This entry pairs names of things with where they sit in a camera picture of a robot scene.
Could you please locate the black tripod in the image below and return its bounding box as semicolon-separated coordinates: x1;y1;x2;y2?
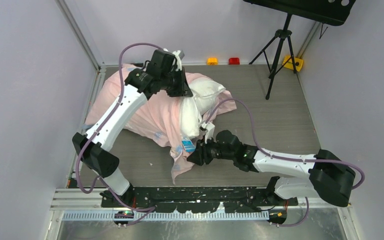
249;13;297;100

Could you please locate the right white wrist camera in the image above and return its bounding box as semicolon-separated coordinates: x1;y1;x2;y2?
199;120;215;144

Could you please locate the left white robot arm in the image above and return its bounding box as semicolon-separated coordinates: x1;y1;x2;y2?
72;49;193;207

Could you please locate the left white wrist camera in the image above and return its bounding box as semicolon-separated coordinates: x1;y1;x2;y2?
162;48;184;73

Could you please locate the black overhead panel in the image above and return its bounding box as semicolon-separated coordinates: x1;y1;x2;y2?
245;0;355;27

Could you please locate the white slotted cable duct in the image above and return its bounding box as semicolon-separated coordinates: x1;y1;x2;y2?
62;209;269;222

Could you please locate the white pillow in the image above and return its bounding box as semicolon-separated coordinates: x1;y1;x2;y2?
179;76;226;139

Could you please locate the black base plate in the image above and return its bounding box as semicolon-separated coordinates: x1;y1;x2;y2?
100;186;298;215

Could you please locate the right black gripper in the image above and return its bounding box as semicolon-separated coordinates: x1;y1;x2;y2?
187;134;235;167

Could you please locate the pink pillowcase with blue print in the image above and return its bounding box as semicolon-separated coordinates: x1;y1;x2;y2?
83;63;237;186

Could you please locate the small black block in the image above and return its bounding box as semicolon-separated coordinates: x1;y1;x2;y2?
132;63;144;68

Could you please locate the white pillow care label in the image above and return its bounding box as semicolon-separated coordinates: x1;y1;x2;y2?
181;136;196;153

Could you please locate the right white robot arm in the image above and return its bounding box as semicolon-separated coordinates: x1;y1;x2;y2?
187;130;356;207

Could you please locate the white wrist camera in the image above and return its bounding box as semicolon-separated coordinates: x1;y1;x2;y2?
162;48;184;73
199;120;215;144

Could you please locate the red block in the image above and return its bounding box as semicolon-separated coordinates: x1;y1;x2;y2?
228;57;240;65

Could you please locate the yellow block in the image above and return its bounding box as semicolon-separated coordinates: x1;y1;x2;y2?
282;55;304;72

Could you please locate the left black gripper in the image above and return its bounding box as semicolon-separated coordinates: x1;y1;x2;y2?
160;66;192;97

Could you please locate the orange block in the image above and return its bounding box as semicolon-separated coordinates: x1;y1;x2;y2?
206;57;218;66

